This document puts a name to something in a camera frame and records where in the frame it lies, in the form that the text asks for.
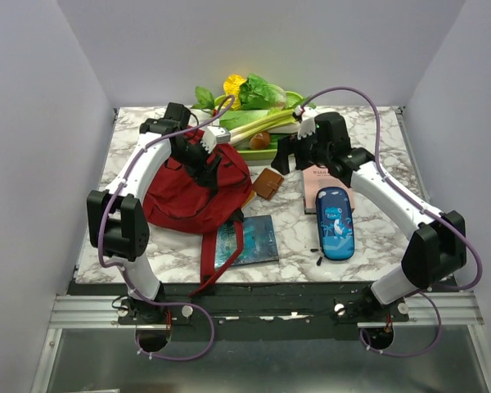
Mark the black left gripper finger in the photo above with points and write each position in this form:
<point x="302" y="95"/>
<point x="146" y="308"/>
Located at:
<point x="198" y="175"/>
<point x="211" y="169"/>

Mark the brown toy mushroom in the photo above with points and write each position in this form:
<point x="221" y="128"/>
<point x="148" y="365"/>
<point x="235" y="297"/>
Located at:
<point x="260" y="141"/>

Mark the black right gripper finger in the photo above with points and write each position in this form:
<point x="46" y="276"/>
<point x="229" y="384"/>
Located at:
<point x="302" y="156"/>
<point x="281" y="160"/>

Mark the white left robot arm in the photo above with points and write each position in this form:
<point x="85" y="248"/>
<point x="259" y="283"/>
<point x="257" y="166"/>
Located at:
<point x="116" y="221"/>

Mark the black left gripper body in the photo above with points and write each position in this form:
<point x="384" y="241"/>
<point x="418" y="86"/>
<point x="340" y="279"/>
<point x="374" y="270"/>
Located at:
<point x="194" y="155"/>

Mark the green leafy sprig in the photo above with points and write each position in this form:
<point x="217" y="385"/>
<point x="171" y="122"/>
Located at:
<point x="204" y="99"/>

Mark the toy celery stalk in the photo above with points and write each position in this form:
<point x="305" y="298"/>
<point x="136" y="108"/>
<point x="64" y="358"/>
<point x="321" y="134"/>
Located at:
<point x="245" y="124"/>

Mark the aluminium frame rail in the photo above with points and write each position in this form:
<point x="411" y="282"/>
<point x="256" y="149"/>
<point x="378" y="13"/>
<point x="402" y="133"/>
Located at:
<point x="452" y="309"/>

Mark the green toy lettuce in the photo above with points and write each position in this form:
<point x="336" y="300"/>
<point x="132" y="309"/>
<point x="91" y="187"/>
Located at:
<point x="256" y="93"/>

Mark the pink book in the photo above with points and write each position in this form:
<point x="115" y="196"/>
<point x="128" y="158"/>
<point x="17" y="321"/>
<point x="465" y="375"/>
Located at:
<point x="315" y="178"/>

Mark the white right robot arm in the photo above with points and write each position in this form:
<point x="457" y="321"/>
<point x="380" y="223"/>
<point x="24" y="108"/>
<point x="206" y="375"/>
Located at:
<point x="436" y="240"/>

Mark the yellow toy flower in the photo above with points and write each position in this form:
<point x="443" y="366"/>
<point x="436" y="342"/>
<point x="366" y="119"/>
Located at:
<point x="232" y="86"/>

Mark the brown leather wallet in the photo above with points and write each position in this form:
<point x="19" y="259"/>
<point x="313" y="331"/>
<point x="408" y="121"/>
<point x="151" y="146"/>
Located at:
<point x="267" y="184"/>

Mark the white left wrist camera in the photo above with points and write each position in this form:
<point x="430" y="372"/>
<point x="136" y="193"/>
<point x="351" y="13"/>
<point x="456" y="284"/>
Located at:
<point x="213" y="136"/>

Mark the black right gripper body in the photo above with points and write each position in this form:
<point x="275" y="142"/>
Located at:
<point x="320" y="152"/>

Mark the green plastic tray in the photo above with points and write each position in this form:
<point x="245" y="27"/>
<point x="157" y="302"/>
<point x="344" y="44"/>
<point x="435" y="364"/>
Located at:
<point x="243" y="148"/>

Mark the red student backpack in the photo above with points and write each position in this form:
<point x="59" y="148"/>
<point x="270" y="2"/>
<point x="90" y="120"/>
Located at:
<point x="174" y="201"/>

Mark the teal notebook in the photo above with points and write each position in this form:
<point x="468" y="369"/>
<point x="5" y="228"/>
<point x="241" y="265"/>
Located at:
<point x="260" y="244"/>

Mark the blue dinosaur pencil case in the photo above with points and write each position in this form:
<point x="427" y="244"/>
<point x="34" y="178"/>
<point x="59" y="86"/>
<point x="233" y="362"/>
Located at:
<point x="335" y="223"/>

